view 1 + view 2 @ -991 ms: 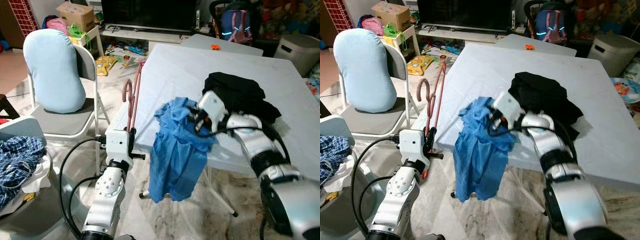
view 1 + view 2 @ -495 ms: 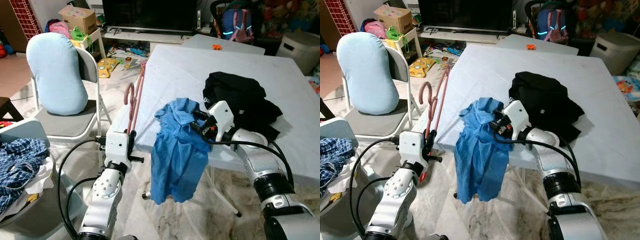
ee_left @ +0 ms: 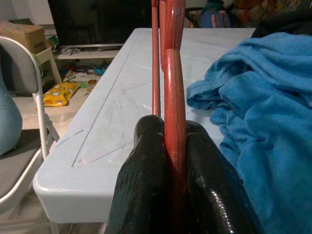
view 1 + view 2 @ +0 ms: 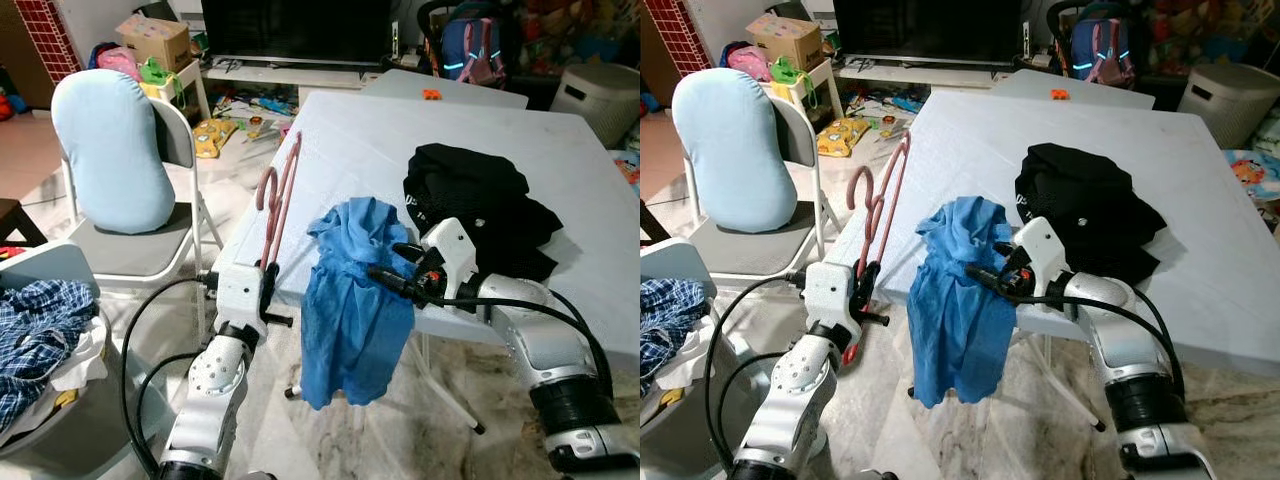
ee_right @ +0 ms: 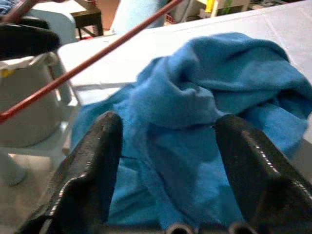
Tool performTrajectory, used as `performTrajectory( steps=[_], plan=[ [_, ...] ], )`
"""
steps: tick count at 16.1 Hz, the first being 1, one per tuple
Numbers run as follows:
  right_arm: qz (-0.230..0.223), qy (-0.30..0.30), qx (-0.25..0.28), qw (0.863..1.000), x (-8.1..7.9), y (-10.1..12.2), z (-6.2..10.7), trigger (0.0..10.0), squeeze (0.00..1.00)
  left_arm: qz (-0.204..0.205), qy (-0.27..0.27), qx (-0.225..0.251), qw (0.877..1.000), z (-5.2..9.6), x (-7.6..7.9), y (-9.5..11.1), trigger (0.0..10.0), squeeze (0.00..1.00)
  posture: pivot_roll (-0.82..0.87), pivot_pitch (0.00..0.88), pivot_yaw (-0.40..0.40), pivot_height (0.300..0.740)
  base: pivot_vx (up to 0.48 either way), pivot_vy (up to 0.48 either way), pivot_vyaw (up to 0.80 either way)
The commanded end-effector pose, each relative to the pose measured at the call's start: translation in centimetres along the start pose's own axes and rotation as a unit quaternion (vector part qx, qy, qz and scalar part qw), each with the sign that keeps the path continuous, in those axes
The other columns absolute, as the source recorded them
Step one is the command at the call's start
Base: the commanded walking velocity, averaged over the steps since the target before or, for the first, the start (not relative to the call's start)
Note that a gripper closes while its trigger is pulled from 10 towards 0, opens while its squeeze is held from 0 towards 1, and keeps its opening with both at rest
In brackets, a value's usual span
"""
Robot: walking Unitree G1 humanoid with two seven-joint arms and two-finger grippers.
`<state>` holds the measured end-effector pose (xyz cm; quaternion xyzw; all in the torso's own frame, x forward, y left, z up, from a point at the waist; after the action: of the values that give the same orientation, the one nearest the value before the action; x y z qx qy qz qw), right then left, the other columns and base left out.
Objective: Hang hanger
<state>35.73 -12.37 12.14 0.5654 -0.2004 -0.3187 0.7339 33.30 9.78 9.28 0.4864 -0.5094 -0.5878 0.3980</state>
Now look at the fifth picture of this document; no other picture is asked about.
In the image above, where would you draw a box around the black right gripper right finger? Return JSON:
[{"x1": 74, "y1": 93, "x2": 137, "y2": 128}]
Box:
[{"x1": 214, "y1": 114, "x2": 312, "y2": 234}]

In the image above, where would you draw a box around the pale blue plastic child chair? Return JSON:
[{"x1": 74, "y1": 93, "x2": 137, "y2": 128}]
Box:
[{"x1": 0, "y1": 6, "x2": 80, "y2": 187}]

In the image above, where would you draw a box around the blue towel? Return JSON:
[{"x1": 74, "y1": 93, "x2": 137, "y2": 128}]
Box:
[{"x1": 70, "y1": 31, "x2": 312, "y2": 226}]

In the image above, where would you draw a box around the white folding table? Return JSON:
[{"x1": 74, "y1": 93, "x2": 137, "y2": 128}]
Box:
[{"x1": 57, "y1": 0, "x2": 312, "y2": 176}]

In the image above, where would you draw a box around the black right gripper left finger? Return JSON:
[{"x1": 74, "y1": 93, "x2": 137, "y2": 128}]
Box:
[{"x1": 18, "y1": 112, "x2": 124, "y2": 234}]

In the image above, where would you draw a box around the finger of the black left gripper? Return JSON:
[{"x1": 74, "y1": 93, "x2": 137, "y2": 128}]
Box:
[
  {"x1": 0, "y1": 16, "x2": 49, "y2": 29},
  {"x1": 0, "y1": 24, "x2": 61, "y2": 59}
]

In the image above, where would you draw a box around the grey laundry basket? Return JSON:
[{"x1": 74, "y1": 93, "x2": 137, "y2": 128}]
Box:
[{"x1": 0, "y1": 52, "x2": 74, "y2": 149}]

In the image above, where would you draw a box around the pale blue cushion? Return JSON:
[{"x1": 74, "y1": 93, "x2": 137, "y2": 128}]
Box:
[{"x1": 112, "y1": 0, "x2": 169, "y2": 35}]

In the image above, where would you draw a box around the yellow plastic item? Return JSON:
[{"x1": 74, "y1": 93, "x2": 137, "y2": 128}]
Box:
[{"x1": 205, "y1": 0, "x2": 218, "y2": 13}]

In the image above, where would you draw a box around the pink clothes hanger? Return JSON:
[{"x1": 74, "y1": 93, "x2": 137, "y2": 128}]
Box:
[{"x1": 0, "y1": 0, "x2": 183, "y2": 125}]

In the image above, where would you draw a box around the blue plaid shirt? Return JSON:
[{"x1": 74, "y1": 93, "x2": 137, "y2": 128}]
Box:
[{"x1": 0, "y1": 0, "x2": 19, "y2": 16}]

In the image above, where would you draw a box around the brown wooden stool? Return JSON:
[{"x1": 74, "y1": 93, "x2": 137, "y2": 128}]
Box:
[{"x1": 70, "y1": 6, "x2": 103, "y2": 41}]

